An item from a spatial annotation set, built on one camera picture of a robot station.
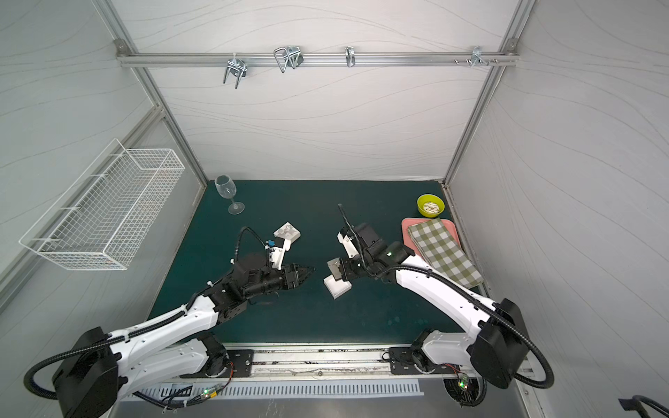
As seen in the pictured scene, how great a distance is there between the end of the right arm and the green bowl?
1.69 ft

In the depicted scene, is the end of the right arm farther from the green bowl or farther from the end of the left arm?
the green bowl

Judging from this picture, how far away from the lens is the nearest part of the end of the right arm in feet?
1.82

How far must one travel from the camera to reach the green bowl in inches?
42.7
